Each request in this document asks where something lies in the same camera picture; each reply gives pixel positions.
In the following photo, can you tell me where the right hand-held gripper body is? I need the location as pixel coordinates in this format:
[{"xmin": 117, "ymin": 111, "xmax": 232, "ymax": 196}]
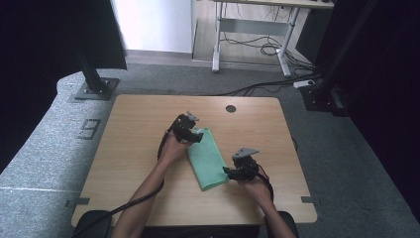
[{"xmin": 232, "ymin": 148, "xmax": 261, "ymax": 181}]

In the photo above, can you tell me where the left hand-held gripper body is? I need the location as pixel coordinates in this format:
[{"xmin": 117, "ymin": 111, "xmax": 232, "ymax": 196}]
[{"xmin": 171, "ymin": 111, "xmax": 200, "ymax": 143}]

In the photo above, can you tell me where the green cloth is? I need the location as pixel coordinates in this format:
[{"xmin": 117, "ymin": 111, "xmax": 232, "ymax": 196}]
[{"xmin": 185, "ymin": 127, "xmax": 231, "ymax": 192}]

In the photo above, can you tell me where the person's left hand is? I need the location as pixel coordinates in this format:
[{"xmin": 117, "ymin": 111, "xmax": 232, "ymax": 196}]
[{"xmin": 158, "ymin": 129, "xmax": 194, "ymax": 164}]

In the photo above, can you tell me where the person's right hand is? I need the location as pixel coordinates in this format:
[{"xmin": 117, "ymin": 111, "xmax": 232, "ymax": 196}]
[{"xmin": 238, "ymin": 176, "xmax": 274, "ymax": 207}]

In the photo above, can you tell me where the black metal stand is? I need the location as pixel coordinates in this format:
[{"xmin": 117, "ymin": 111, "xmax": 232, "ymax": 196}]
[
  {"xmin": 299, "ymin": 0, "xmax": 379, "ymax": 117},
  {"xmin": 73, "ymin": 43, "xmax": 120, "ymax": 101}
]

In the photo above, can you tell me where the white power strip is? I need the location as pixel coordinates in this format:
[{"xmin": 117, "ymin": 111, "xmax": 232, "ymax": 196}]
[{"xmin": 293, "ymin": 78, "xmax": 317, "ymax": 89}]

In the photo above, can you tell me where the black computer case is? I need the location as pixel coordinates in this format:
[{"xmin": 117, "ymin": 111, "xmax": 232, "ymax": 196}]
[{"xmin": 294, "ymin": 7, "xmax": 329, "ymax": 64}]

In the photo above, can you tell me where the black curtain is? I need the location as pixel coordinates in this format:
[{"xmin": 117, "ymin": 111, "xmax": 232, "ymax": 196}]
[
  {"xmin": 313, "ymin": 0, "xmax": 420, "ymax": 226},
  {"xmin": 0, "ymin": 0, "xmax": 129, "ymax": 175}
]

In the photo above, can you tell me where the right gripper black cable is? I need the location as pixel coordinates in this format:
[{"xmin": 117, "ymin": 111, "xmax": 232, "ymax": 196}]
[{"xmin": 255, "ymin": 163, "xmax": 275, "ymax": 203}]

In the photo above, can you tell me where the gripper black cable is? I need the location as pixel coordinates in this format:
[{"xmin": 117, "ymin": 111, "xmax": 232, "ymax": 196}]
[
  {"xmin": 69, "ymin": 121, "xmax": 177, "ymax": 238},
  {"xmin": 255, "ymin": 163, "xmax": 275, "ymax": 203}
]

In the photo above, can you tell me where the black floor cable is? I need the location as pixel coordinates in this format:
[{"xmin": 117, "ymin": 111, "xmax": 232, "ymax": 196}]
[{"xmin": 177, "ymin": 73, "xmax": 323, "ymax": 97}]

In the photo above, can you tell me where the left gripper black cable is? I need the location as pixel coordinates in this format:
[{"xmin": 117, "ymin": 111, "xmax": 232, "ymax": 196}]
[{"xmin": 69, "ymin": 121, "xmax": 177, "ymax": 238}]

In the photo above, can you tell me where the tangle of black cables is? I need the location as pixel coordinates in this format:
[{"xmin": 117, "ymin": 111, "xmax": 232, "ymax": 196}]
[{"xmin": 220, "ymin": 6, "xmax": 316, "ymax": 68}]

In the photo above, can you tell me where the white frame desk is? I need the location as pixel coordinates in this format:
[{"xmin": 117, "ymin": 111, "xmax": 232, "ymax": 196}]
[{"xmin": 211, "ymin": 0, "xmax": 335, "ymax": 78}]

